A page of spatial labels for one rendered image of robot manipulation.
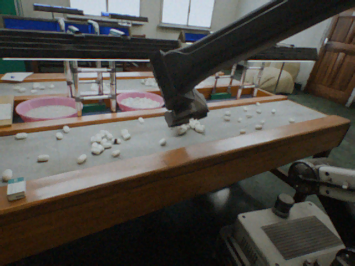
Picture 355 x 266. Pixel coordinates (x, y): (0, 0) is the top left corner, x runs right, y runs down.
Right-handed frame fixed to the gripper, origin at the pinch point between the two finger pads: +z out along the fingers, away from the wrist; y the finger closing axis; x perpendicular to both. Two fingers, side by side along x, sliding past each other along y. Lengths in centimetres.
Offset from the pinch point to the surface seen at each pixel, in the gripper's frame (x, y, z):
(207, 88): -26, -57, 34
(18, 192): 15, 57, -22
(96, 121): -6.7, 29.8, 9.8
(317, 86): -59, -463, 161
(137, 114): -7.3, 10.8, 9.4
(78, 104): -15.0, 35.3, 10.8
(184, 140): 10.2, -0.4, -9.2
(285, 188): 64, -120, 40
